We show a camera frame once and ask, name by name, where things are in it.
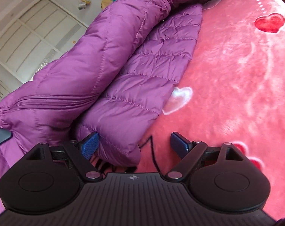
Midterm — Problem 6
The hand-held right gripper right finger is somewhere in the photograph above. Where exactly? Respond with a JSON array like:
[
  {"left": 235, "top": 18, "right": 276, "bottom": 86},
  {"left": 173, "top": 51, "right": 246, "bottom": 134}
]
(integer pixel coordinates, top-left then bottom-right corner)
[{"left": 164, "top": 132, "right": 245, "bottom": 182}]

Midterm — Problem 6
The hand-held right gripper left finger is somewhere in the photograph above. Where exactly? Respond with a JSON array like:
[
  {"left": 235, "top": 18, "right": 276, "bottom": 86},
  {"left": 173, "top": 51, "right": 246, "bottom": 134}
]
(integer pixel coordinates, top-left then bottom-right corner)
[{"left": 26, "top": 132, "right": 103, "bottom": 182}]

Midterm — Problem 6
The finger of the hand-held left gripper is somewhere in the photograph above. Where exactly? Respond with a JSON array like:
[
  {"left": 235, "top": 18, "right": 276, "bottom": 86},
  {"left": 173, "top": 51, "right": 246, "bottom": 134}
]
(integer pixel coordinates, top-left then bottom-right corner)
[{"left": 0, "top": 128, "right": 13, "bottom": 149}]

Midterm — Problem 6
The purple down jacket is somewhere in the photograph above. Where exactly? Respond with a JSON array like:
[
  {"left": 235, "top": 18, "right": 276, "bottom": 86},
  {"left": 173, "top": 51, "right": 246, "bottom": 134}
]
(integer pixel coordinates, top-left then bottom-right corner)
[{"left": 0, "top": 0, "right": 285, "bottom": 217}]

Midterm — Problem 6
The pink heart print blanket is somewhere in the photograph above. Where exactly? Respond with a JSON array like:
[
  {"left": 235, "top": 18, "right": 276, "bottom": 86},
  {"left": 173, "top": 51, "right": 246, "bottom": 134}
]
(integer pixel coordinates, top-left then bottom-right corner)
[{"left": 88, "top": 0, "right": 285, "bottom": 222}]

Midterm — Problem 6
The white wardrobe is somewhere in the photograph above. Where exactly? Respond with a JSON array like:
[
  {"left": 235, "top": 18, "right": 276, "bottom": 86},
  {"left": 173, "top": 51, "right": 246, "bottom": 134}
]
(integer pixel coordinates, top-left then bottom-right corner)
[{"left": 0, "top": 0, "right": 88, "bottom": 104}]

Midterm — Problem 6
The small wall ornament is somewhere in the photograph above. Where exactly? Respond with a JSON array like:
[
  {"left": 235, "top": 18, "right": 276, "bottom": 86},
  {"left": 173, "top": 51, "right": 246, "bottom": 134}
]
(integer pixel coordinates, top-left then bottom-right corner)
[{"left": 76, "top": 0, "right": 91, "bottom": 11}]

